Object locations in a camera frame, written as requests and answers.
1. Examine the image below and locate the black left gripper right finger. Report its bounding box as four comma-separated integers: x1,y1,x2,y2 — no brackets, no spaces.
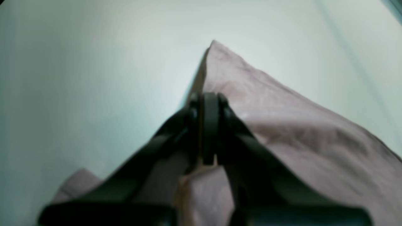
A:
201,93,372,226

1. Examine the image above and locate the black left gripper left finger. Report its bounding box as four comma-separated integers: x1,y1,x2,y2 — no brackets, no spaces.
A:
38,93,201,226

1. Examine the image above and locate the mauve t-shirt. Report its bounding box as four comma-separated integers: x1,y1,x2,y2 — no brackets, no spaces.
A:
49,40,401,226

